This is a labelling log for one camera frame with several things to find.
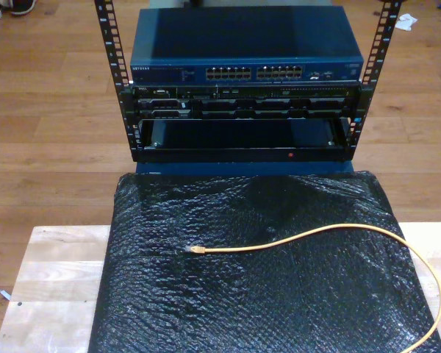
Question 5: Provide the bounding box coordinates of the crumpled white paper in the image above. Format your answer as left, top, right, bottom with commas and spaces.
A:
395, 13, 420, 32

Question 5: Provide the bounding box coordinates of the black rack server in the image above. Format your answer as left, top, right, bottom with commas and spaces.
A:
119, 84, 372, 121

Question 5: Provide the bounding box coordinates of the black perforated rack post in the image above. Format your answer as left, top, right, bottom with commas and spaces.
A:
343, 0, 405, 163
93, 0, 143, 163

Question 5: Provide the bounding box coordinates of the yellow network cable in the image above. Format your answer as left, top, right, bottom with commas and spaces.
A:
183, 222, 441, 353

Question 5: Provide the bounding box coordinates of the blue network switch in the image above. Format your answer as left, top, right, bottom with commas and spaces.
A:
129, 6, 365, 88

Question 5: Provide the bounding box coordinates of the black bubble mat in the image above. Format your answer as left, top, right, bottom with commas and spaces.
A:
87, 171, 441, 353

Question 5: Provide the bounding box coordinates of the black shoe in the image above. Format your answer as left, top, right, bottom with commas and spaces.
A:
10, 0, 38, 16

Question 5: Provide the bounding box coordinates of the blue base panel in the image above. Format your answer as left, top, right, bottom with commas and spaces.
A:
135, 160, 355, 177

